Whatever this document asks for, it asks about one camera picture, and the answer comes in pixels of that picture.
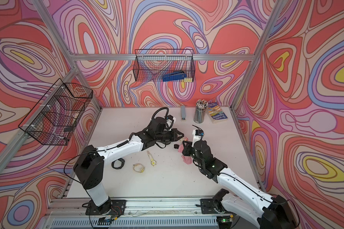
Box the yellow sticky notes block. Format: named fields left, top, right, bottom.
left=183, top=77, right=194, bottom=83

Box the black wire basket back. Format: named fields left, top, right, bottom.
left=133, top=48, right=196, bottom=82

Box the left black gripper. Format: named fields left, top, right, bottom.
left=154, top=129, right=185, bottom=143

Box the black wire basket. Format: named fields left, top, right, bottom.
left=133, top=48, right=196, bottom=82
left=18, top=79, right=93, bottom=146

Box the beige strap yellow dial watch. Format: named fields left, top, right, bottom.
left=147, top=151, right=156, bottom=167

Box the blue stapler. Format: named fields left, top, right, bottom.
left=162, top=71, right=187, bottom=82

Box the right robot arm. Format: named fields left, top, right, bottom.
left=183, top=128, right=300, bottom=229

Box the black wire basket left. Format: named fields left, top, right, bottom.
left=18, top=79, right=93, bottom=146

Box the metal pencil cup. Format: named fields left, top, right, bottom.
left=194, top=99, right=208, bottom=124

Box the grey stapler on table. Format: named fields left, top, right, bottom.
left=180, top=106, right=186, bottom=121

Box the small black looped watch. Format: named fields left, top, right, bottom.
left=111, top=158, right=125, bottom=170

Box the colourful book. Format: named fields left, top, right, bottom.
left=207, top=103, right=228, bottom=124

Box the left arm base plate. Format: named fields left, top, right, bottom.
left=84, top=199, right=127, bottom=217

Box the pink cloth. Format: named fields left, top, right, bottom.
left=178, top=137, right=193, bottom=165

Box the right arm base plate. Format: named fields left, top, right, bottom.
left=195, top=189, right=236, bottom=216

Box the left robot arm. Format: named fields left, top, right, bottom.
left=73, top=107, right=184, bottom=214

